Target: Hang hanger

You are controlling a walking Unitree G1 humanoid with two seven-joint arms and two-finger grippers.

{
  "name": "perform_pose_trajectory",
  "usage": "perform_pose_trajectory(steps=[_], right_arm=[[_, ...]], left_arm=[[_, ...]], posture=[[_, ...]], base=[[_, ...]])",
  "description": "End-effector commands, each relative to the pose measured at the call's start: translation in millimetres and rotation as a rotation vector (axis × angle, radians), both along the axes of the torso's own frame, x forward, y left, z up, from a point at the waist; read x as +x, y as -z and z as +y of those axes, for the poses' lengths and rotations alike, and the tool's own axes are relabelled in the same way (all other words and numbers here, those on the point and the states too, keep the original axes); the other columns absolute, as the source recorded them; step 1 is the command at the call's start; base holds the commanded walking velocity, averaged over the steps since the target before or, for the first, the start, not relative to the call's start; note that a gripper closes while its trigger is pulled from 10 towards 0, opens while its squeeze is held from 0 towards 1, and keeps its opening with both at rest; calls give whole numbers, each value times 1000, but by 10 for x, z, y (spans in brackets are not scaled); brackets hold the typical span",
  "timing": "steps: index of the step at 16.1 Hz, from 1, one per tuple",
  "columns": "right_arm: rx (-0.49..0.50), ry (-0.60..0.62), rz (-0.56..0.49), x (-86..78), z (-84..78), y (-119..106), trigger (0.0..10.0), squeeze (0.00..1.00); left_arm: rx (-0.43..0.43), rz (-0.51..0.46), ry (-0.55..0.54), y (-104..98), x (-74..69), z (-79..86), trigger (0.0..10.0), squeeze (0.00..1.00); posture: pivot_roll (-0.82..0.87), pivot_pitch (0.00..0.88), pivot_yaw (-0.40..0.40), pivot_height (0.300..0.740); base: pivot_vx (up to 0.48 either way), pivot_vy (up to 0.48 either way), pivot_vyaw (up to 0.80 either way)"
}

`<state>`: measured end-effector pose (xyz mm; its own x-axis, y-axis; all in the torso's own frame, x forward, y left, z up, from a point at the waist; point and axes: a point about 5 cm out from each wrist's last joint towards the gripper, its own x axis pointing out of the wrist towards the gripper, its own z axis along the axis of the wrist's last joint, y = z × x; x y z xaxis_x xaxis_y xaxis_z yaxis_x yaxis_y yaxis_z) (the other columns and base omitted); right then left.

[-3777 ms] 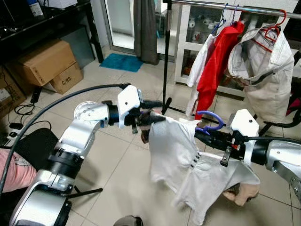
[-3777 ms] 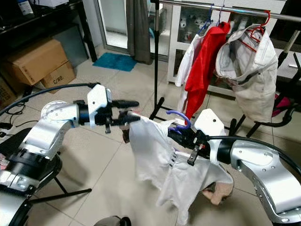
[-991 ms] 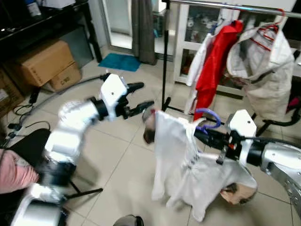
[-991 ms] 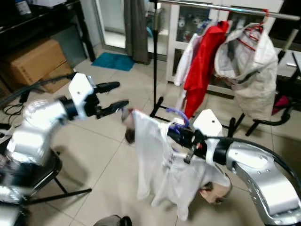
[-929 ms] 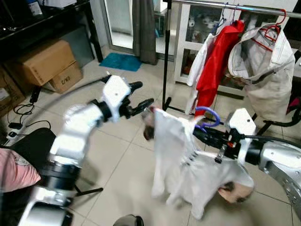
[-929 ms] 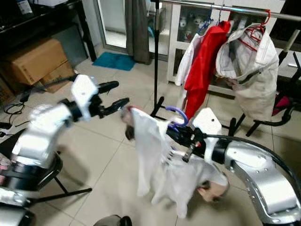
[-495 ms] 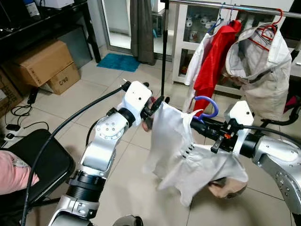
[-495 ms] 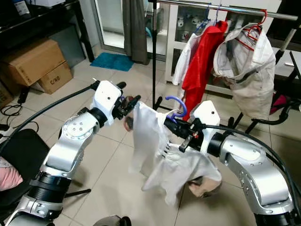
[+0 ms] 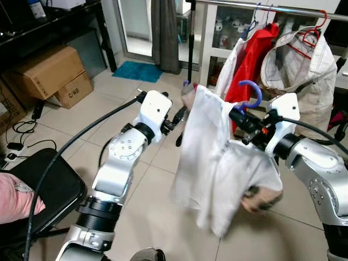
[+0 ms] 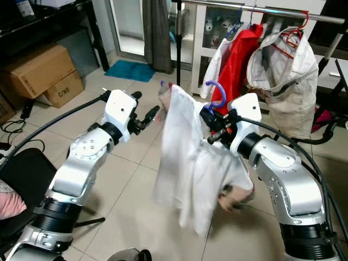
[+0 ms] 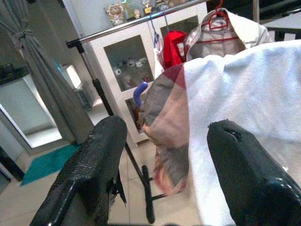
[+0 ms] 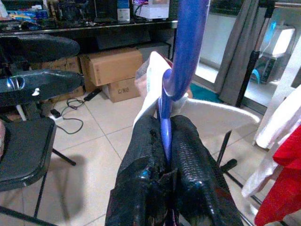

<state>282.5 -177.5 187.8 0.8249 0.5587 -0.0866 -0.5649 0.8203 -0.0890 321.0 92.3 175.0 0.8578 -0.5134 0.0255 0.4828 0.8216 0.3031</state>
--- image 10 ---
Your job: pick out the teal floor mat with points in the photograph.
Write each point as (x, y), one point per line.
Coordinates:
(129, 70)

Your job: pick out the plain cardboard box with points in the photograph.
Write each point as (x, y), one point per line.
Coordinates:
(41, 65)

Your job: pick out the red hanger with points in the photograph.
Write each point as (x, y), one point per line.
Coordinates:
(296, 37)

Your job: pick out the black power adapter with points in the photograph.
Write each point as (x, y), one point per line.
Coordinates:
(27, 109)

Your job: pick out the black table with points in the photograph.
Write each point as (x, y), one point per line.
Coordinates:
(54, 22)

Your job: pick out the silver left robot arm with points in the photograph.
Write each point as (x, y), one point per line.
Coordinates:
(81, 168)

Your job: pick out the red garment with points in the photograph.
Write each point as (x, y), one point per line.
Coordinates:
(242, 60)

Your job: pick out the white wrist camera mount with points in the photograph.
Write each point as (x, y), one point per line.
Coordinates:
(247, 109)
(120, 109)

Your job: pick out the white box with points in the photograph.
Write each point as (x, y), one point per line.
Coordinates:
(57, 3)

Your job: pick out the white garment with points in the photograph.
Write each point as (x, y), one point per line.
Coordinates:
(215, 60)

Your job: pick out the grey panel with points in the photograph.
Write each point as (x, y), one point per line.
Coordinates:
(84, 49)

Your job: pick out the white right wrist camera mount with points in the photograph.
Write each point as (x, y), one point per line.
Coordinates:
(247, 109)

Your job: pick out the blue plastic hanger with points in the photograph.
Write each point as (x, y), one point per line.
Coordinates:
(253, 16)
(224, 95)
(235, 28)

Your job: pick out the glass sliding door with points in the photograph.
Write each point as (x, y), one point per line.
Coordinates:
(128, 27)

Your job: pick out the chrome and black clothes rack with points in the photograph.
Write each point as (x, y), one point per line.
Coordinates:
(179, 43)

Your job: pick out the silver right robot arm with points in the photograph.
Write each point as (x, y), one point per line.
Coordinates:
(288, 179)

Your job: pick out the black chair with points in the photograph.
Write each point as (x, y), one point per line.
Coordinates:
(32, 174)

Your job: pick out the person in pink clothes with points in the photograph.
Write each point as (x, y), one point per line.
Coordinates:
(11, 201)

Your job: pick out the grey curtain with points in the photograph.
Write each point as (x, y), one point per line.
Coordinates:
(156, 38)

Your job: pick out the white T-shirt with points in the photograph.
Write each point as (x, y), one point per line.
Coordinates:
(187, 157)

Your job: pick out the beige jacket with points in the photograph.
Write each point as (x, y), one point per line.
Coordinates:
(302, 76)

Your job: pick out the cardboard box with label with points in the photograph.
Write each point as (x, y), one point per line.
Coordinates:
(5, 109)

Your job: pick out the black metal stand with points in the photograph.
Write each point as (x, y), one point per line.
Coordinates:
(329, 129)

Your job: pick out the grey robot leg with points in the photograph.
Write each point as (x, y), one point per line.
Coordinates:
(137, 254)

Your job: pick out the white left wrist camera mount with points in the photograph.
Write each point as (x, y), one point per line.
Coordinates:
(120, 109)

